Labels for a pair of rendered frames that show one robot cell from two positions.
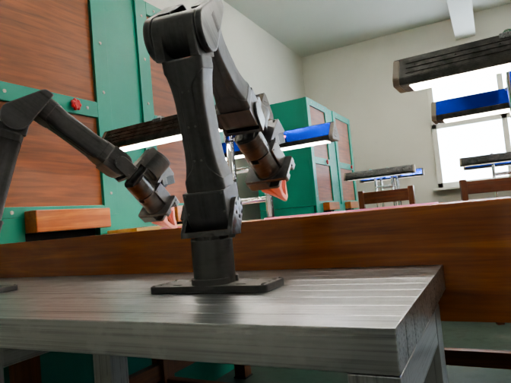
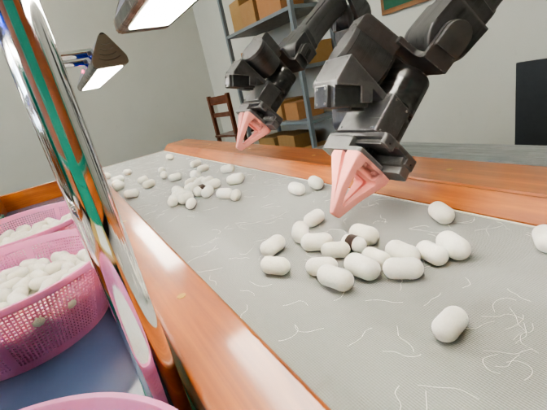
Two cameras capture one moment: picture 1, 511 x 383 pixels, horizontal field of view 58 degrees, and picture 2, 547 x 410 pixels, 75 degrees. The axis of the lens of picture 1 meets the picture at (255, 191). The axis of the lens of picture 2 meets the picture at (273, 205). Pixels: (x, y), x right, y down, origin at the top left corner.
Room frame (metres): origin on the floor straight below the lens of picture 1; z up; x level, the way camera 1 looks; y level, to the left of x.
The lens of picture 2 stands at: (1.69, 0.40, 0.93)
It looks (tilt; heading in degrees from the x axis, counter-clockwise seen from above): 19 degrees down; 213
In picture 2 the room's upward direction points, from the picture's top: 12 degrees counter-clockwise
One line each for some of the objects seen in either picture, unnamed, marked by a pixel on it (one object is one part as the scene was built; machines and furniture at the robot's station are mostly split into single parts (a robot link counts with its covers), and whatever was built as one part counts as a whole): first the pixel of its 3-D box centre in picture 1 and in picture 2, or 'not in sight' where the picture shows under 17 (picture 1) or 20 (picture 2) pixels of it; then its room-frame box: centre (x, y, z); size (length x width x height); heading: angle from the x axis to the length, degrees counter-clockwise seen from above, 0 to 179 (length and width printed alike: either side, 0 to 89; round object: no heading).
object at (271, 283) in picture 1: (213, 262); not in sight; (0.70, 0.07, 0.71); 0.20 x 0.07 x 0.08; 63
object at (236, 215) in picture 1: (210, 219); not in sight; (0.71, 0.07, 0.77); 0.09 x 0.06 x 0.06; 73
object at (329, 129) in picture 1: (264, 144); not in sight; (1.89, -0.05, 1.08); 0.62 x 0.08 x 0.07; 61
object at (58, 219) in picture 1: (71, 219); not in sight; (1.56, 0.63, 0.83); 0.30 x 0.06 x 0.07; 151
